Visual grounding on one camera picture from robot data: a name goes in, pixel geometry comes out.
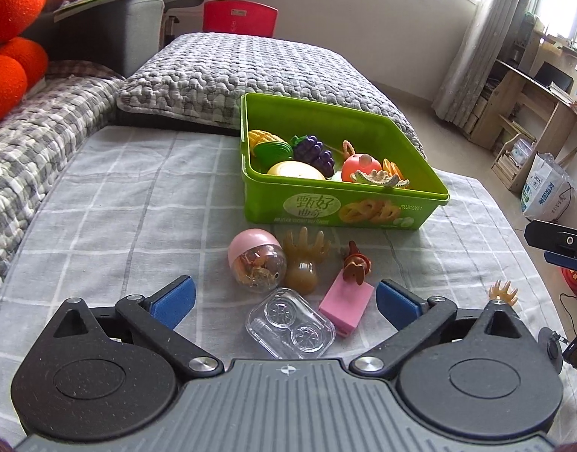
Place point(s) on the grey checked bed sheet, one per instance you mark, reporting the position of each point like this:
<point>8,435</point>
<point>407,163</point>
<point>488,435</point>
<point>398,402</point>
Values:
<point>137,208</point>

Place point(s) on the red plastic chair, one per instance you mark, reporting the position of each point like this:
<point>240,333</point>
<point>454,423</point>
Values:
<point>239,17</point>

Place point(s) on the green toy corn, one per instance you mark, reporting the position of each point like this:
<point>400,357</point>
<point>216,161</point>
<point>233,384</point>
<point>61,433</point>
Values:
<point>268,149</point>

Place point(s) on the grey patterned sofa cover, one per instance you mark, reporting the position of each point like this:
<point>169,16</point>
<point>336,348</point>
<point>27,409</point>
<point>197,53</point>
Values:
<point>39,137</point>

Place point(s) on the wooden desk shelf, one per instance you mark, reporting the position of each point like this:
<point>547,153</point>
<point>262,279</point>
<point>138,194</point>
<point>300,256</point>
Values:
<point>525,108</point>

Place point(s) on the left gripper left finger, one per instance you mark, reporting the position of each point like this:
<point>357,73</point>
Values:
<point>152,321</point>

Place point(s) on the grey knitted cushion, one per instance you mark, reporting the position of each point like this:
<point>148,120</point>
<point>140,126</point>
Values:
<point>199,78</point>

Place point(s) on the grey curtain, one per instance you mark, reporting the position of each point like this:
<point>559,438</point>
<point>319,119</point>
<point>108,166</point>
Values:
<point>482,42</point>

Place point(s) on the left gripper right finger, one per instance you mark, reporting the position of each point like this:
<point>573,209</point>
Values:
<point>419,323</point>

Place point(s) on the amber rubber hand toy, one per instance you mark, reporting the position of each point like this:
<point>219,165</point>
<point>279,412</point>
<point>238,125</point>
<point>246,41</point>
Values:
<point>303,260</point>

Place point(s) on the purple toy grapes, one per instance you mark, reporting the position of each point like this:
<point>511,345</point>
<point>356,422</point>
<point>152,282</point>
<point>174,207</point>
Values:
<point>310,150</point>

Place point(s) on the cardboard box on floor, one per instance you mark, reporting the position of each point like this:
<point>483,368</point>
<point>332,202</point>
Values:
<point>548,189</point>

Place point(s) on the small brown figurine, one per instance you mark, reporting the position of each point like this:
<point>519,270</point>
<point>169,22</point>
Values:
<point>356,265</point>

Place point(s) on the green plastic box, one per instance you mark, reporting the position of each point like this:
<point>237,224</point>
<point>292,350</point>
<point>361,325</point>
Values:
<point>272,199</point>

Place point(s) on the clear contact lens case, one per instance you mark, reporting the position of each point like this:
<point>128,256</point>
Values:
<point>289,328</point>

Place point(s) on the pink capsule ball toy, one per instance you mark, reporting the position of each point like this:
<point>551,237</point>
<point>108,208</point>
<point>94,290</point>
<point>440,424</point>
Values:
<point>257,260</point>

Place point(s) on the grey sofa armrest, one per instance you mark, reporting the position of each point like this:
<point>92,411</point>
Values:
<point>121,35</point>

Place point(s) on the yellow toy fruit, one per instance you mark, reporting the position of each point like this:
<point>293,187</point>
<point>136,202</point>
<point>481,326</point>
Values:
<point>297,169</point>

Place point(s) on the pink pig toy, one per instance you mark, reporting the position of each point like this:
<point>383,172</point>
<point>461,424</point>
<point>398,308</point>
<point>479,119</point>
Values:
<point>353,162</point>

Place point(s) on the orange ring toy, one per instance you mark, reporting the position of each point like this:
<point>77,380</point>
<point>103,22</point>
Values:
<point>392,169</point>

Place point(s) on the pink eraser block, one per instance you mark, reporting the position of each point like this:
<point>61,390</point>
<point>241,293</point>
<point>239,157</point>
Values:
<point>345,303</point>

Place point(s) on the orange plush toy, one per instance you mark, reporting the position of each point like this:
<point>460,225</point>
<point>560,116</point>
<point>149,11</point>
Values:
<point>23,63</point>

